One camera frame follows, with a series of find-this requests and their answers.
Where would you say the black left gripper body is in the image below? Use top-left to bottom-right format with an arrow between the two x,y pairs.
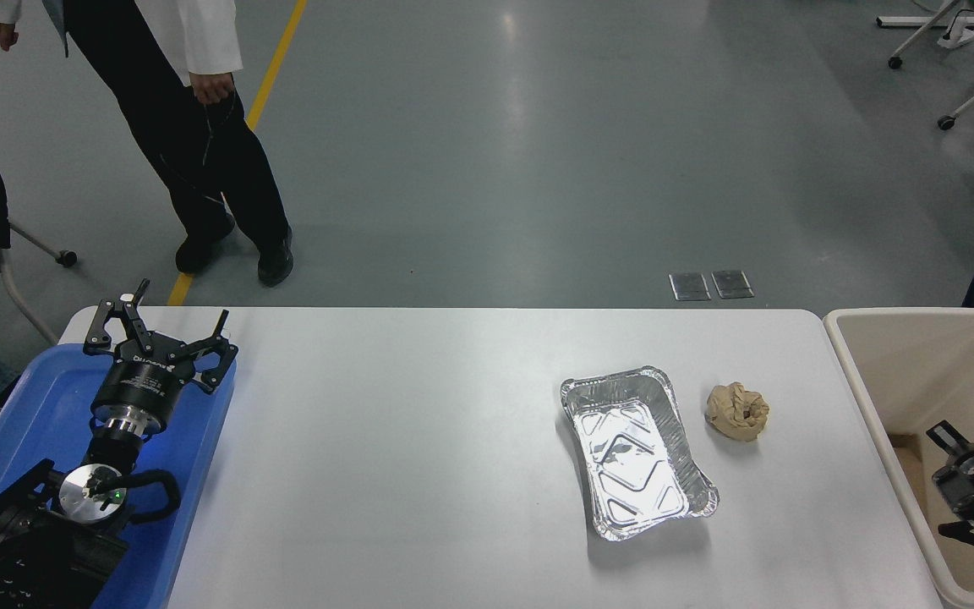
91,332 -> 194,424

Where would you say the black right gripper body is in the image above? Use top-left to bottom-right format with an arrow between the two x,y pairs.
933,447 -> 974,521

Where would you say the silver foil tray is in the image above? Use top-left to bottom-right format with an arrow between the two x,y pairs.
560,365 -> 720,543

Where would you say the metal floor plate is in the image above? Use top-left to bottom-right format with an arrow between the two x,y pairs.
670,272 -> 712,302
712,270 -> 755,300

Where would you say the person's left hand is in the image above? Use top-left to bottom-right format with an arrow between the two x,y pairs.
190,71 -> 238,107

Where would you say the grey chair with casters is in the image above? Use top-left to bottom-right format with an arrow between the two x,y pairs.
0,220 -> 79,346

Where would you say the large pale plastic bin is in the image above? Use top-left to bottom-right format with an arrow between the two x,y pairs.
823,308 -> 974,609

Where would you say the blue plastic tray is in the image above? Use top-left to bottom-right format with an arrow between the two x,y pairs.
0,342 -> 238,609

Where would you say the crumpled tan paper ball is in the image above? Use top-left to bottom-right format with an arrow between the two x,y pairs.
704,381 -> 771,442

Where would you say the white chair base with casters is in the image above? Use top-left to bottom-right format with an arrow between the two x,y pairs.
887,0 -> 974,132

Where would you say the white floor bar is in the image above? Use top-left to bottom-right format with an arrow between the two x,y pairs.
876,15 -> 974,30

